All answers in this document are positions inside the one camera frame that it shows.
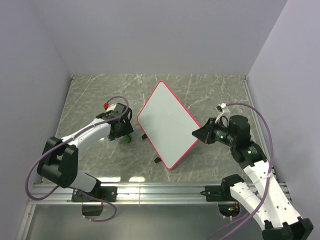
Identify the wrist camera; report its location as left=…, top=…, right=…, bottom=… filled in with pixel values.
left=103, top=102, right=117, bottom=112
left=215, top=103, right=230, bottom=124

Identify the aluminium rail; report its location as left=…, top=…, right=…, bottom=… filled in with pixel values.
left=29, top=182, right=220, bottom=205

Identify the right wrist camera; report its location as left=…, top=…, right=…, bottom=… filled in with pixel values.
left=215, top=103, right=230, bottom=124

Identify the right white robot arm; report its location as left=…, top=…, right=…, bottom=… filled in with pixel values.
left=192, top=115, right=314, bottom=240

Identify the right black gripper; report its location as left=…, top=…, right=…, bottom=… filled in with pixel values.
left=191, top=117, right=237, bottom=147

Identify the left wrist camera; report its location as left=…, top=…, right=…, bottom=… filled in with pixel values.
left=103, top=102, right=117, bottom=112

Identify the wire whiteboard stand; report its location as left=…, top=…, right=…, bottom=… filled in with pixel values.
left=141, top=133, right=162, bottom=164

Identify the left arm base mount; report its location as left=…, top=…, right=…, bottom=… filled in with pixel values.
left=71, top=186, right=118, bottom=223

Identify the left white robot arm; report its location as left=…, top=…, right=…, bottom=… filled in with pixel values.
left=36, top=103, right=134, bottom=201

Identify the green whiteboard eraser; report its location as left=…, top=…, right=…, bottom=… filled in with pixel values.
left=123, top=134, right=132, bottom=144

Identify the pink framed whiteboard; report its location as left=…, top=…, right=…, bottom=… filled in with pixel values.
left=137, top=81, right=201, bottom=170

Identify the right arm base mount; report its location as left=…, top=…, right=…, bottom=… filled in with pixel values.
left=200, top=185, right=246, bottom=221

